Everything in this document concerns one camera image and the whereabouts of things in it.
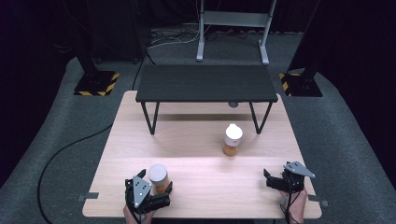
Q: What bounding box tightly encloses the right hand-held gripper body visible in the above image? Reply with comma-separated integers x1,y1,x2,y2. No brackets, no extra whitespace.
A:
280,161,317,194

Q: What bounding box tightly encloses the black stand with striped base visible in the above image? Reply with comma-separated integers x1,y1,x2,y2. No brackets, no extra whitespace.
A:
278,0,324,98
73,46,120,97

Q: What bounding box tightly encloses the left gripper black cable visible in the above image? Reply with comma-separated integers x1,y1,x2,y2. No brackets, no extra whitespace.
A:
130,208,145,224

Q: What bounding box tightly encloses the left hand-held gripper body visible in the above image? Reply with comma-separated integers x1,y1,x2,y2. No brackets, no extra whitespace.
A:
124,175,161,216

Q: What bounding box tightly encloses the dome-lid bottle of orange powder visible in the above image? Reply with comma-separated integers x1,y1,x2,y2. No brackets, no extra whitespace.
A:
222,123,244,157

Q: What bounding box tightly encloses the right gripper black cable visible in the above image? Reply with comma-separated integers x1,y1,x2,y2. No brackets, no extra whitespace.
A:
281,188,303,224

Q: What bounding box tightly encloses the black shelf with metal legs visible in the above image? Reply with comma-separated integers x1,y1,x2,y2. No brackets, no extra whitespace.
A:
135,63,279,136

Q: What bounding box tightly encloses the bundle of floor cables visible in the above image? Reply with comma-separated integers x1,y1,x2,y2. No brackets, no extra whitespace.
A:
147,27,250,49

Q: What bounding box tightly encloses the grey tape strip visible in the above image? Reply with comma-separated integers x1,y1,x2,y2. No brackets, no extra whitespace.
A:
77,191,100,203
307,194,330,208

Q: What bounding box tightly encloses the long black floor cable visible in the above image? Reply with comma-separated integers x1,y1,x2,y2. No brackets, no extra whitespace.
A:
36,123,114,224

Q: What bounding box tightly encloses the grey metal stand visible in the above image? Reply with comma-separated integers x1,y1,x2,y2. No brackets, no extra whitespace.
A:
195,0,278,66

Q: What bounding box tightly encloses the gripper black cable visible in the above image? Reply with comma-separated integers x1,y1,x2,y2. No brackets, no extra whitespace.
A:
281,188,303,224
130,208,145,224

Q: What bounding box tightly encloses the person's right hand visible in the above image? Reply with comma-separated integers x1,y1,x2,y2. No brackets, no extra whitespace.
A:
277,188,309,224

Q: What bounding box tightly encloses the flat-lid jar of orange powder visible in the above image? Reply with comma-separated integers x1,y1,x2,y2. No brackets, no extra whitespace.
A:
147,163,171,195

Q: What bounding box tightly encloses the person's left hand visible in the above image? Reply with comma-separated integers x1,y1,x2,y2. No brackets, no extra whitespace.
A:
122,204,156,224

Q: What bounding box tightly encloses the short black floor cable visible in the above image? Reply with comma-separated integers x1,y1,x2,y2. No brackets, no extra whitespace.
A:
132,50,157,91

